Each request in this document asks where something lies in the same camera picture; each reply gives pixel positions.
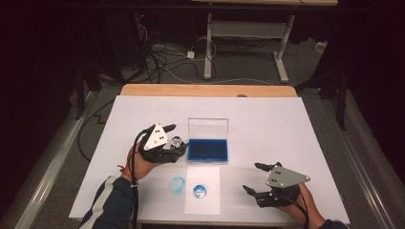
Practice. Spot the person's right hand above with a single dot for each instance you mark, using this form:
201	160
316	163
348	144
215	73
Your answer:
304	203

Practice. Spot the black stand leg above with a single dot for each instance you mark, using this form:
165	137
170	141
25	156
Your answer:
79	95
342	101

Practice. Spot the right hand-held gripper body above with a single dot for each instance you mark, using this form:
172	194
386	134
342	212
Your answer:
283	178

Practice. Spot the blue ink pad box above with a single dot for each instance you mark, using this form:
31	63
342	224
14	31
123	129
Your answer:
207	150

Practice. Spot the white power adapter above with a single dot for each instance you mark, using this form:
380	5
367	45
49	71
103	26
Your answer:
190	54

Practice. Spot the white paper sheet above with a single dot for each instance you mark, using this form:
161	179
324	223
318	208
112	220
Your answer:
203	208

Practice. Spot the grey metal floor rail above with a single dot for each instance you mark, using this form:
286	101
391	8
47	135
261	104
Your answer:
359	159
47	178

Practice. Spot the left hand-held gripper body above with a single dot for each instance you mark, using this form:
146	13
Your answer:
156	140

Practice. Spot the white metal desk frame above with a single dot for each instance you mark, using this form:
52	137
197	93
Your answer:
208	47

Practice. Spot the person's left hand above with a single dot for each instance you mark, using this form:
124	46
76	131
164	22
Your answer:
141	167

